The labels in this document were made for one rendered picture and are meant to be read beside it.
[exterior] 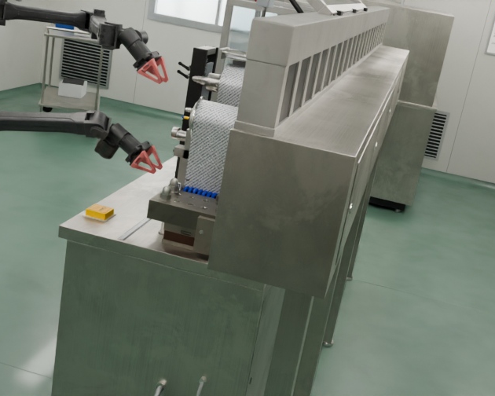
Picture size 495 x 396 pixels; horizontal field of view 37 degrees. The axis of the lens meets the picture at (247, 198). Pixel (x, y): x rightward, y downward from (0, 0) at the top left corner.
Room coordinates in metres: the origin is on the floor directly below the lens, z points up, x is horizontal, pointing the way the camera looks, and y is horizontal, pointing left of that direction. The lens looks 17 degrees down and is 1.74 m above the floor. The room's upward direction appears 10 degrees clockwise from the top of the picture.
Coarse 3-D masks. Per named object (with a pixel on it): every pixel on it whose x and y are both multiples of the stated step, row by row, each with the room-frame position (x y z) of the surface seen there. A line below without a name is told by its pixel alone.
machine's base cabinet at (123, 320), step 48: (96, 288) 2.06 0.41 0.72; (144, 288) 2.03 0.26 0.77; (192, 288) 2.00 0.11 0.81; (240, 288) 1.97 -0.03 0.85; (96, 336) 2.06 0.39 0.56; (144, 336) 2.03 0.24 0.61; (192, 336) 2.00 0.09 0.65; (240, 336) 1.97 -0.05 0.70; (96, 384) 2.05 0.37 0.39; (144, 384) 2.02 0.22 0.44; (192, 384) 1.99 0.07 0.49; (240, 384) 1.96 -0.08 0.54
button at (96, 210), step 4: (96, 204) 2.26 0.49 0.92; (88, 208) 2.21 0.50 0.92; (92, 208) 2.22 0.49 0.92; (96, 208) 2.23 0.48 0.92; (100, 208) 2.23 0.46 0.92; (104, 208) 2.24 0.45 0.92; (108, 208) 2.25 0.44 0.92; (112, 208) 2.25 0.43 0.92; (88, 212) 2.20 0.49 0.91; (92, 212) 2.20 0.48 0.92; (96, 212) 2.20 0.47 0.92; (100, 212) 2.20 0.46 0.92; (104, 212) 2.20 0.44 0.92; (108, 212) 2.22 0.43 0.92; (112, 212) 2.25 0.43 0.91; (92, 216) 2.20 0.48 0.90; (96, 216) 2.20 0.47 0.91; (100, 216) 2.20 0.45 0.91; (104, 216) 2.19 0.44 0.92; (108, 216) 2.22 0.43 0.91
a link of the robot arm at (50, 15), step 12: (0, 0) 2.60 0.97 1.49; (0, 12) 2.64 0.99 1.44; (12, 12) 2.62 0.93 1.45; (24, 12) 2.65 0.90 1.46; (36, 12) 2.67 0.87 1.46; (48, 12) 2.70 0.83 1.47; (60, 12) 2.73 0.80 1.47; (72, 12) 2.78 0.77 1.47; (84, 12) 2.80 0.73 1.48; (0, 24) 2.60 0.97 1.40; (72, 24) 2.76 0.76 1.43; (84, 24) 2.79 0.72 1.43
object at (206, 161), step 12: (192, 144) 2.28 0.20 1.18; (204, 144) 2.27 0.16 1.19; (216, 144) 2.27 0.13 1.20; (192, 156) 2.28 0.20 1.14; (204, 156) 2.27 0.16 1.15; (216, 156) 2.27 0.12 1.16; (192, 168) 2.28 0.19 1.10; (204, 168) 2.27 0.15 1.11; (216, 168) 2.26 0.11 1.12; (192, 180) 2.28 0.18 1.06; (204, 180) 2.27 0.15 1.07; (216, 180) 2.26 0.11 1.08
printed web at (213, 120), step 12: (228, 72) 2.53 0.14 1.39; (240, 72) 2.53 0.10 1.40; (228, 84) 2.51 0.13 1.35; (240, 84) 2.51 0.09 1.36; (228, 96) 2.51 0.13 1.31; (204, 108) 2.30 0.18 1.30; (216, 108) 2.30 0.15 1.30; (228, 108) 2.30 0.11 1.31; (204, 120) 2.28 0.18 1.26; (216, 120) 2.27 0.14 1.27; (228, 120) 2.27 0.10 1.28; (192, 132) 2.28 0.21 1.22; (204, 132) 2.27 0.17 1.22; (216, 132) 2.27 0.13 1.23; (228, 132) 2.26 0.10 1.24
